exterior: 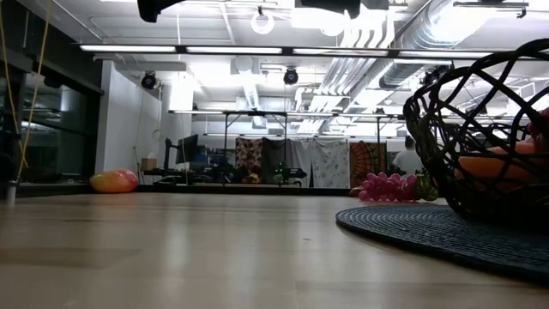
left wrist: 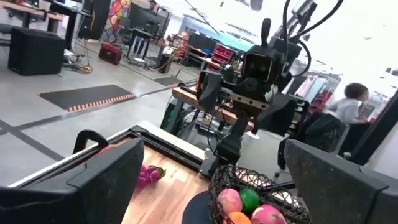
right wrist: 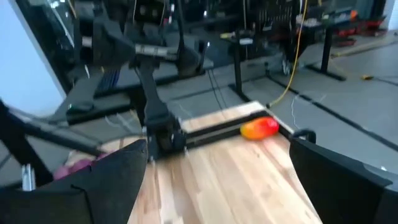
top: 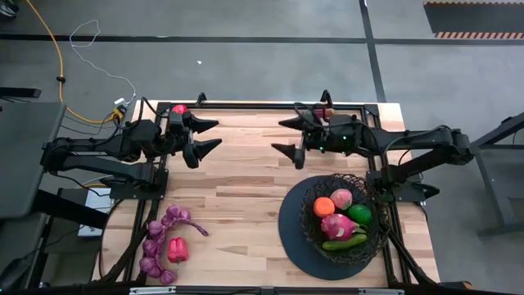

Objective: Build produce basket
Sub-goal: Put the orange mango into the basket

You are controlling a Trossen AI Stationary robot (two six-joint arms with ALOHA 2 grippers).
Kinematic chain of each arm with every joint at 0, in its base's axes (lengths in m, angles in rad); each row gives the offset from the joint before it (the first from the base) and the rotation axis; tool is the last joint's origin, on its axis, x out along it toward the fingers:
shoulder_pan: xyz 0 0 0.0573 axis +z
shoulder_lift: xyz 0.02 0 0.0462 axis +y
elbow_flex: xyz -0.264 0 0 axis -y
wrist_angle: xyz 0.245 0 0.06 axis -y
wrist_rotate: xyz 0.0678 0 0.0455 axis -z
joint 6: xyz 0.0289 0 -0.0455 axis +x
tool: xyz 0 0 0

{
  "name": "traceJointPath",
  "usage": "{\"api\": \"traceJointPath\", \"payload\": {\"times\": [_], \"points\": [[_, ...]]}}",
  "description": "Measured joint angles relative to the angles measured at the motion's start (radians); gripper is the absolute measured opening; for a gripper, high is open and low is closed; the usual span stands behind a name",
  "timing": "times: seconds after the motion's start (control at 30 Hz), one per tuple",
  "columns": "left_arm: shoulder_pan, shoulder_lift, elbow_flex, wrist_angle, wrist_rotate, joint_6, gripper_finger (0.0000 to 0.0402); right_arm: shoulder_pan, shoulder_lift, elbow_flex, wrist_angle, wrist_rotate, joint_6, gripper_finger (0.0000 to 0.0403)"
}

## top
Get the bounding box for hazard-striped floor mat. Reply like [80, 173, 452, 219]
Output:
[422, 1, 524, 40]

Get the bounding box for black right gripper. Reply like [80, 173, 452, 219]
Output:
[271, 109, 368, 170]

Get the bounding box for black table frame rails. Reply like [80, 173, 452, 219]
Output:
[92, 89, 472, 295]

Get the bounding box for green lime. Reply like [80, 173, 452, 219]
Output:
[347, 203, 373, 226]

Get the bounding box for pink dragon fruit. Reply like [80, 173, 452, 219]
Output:
[320, 213, 368, 242]

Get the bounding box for green cucumber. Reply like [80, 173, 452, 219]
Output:
[321, 233, 368, 252]

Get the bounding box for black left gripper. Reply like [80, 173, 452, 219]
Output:
[165, 111, 224, 170]

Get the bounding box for red bell pepper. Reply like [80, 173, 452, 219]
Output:
[167, 237, 190, 264]

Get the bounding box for purple garlic braid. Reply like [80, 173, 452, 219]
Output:
[138, 204, 210, 286]

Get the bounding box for grey desk top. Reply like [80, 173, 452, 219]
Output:
[0, 101, 67, 220]

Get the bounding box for thin white cable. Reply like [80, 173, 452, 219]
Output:
[68, 19, 137, 106]

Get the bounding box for silver metal bracket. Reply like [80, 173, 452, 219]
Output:
[358, 288, 405, 295]
[129, 286, 177, 295]

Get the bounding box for yellow floor cable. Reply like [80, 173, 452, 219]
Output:
[25, 0, 126, 125]

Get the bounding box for white box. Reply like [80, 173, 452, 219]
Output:
[76, 186, 115, 238]

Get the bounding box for dark wicker basket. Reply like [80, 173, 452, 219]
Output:
[300, 173, 393, 266]

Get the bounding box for black flat bar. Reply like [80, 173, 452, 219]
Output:
[0, 86, 43, 99]

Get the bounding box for pink round fruit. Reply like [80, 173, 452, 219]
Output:
[329, 188, 354, 211]

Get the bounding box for person's shoe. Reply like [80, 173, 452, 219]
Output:
[0, 0, 18, 18]

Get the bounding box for dark round woven placemat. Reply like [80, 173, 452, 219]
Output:
[278, 175, 388, 282]

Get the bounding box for orange fruit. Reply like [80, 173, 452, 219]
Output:
[313, 197, 336, 219]

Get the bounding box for grey metal stand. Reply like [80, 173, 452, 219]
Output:
[470, 111, 524, 238]

